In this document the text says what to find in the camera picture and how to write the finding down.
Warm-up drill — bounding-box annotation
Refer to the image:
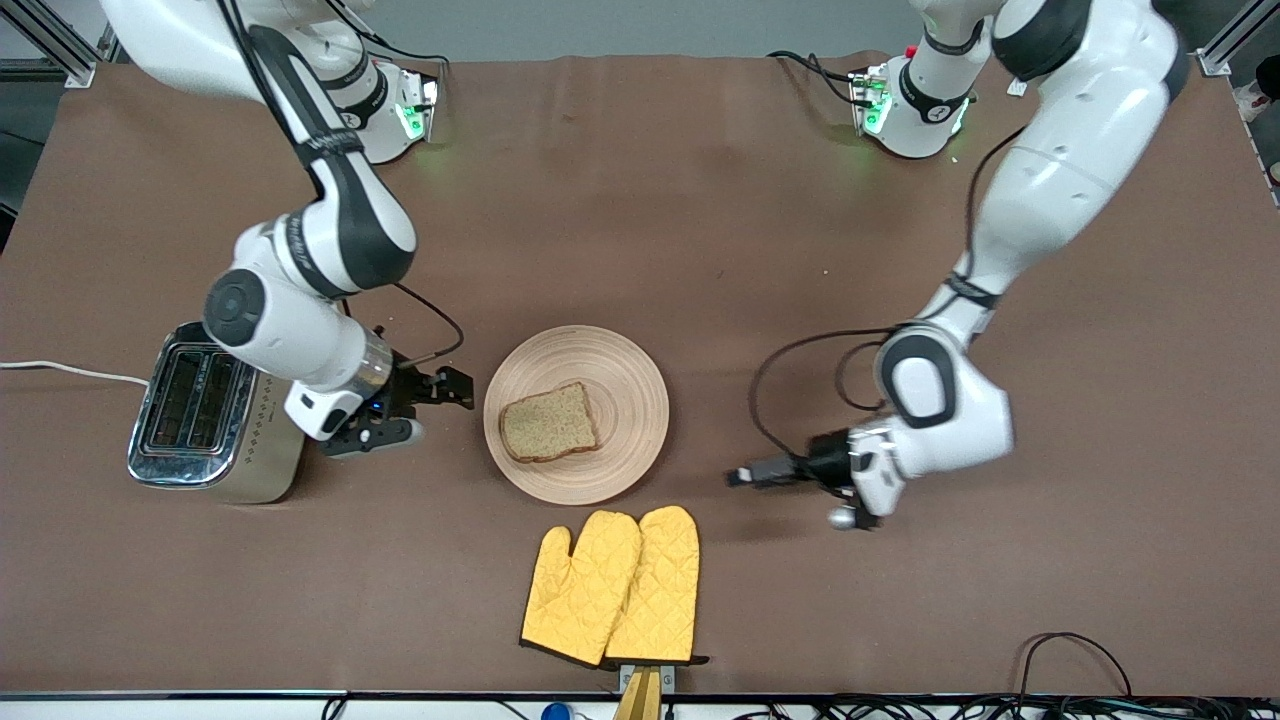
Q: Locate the slice of brown bread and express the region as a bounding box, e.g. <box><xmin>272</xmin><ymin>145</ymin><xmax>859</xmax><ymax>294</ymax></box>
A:
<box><xmin>499</xmin><ymin>381</ymin><xmax>601</xmax><ymax>464</ymax></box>

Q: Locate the round light wooden plate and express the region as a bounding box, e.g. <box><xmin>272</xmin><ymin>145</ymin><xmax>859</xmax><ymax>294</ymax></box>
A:
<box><xmin>483</xmin><ymin>325</ymin><xmax>670</xmax><ymax>506</ymax></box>

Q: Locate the silver two-slot toaster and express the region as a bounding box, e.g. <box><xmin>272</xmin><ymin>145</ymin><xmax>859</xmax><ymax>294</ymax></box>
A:
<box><xmin>127</xmin><ymin>320</ymin><xmax>309</xmax><ymax>506</ymax></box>

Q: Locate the yellow quilted oven mitt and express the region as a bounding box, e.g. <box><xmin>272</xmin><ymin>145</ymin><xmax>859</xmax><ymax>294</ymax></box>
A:
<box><xmin>519</xmin><ymin>511</ymin><xmax>643</xmax><ymax>669</ymax></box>
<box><xmin>603</xmin><ymin>505</ymin><xmax>711</xmax><ymax>667</ymax></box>

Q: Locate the table cover cloth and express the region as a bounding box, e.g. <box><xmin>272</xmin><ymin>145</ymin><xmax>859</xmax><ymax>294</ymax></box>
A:
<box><xmin>0</xmin><ymin>52</ymin><xmax>1280</xmax><ymax>698</ymax></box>

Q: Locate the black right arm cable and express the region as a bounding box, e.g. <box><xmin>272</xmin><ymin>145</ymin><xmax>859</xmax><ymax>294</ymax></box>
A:
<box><xmin>340</xmin><ymin>282</ymin><xmax>466</xmax><ymax>369</ymax></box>

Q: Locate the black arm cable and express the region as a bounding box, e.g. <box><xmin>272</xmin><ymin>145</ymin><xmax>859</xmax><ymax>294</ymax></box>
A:
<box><xmin>340</xmin><ymin>282</ymin><xmax>466</xmax><ymax>369</ymax></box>
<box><xmin>748</xmin><ymin>128</ymin><xmax>1023</xmax><ymax>461</ymax></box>

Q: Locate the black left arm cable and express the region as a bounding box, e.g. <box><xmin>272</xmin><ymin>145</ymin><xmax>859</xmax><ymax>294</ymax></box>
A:
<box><xmin>748</xmin><ymin>128</ymin><xmax>1023</xmax><ymax>461</ymax></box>

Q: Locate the yellow post with grey bracket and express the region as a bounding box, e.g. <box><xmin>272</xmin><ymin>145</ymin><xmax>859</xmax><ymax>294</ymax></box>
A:
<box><xmin>612</xmin><ymin>664</ymin><xmax>677</xmax><ymax>720</ymax></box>

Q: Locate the white toaster power cord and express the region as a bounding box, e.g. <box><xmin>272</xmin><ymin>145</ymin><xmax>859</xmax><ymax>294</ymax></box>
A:
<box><xmin>0</xmin><ymin>360</ymin><xmax>151</xmax><ymax>387</ymax></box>

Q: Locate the black looped cable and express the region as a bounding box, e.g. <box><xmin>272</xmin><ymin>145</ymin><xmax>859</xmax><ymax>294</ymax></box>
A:
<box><xmin>1018</xmin><ymin>631</ymin><xmax>1134</xmax><ymax>701</ymax></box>

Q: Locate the black left base cable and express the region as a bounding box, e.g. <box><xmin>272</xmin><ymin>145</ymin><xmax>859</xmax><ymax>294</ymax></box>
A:
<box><xmin>767</xmin><ymin>49</ymin><xmax>863</xmax><ymax>107</ymax></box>

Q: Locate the aluminium frame profile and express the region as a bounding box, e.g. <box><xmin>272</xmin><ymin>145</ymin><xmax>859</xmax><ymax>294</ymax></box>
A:
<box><xmin>1197</xmin><ymin>0</ymin><xmax>1280</xmax><ymax>78</ymax></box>
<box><xmin>0</xmin><ymin>0</ymin><xmax>101</xmax><ymax>89</ymax></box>

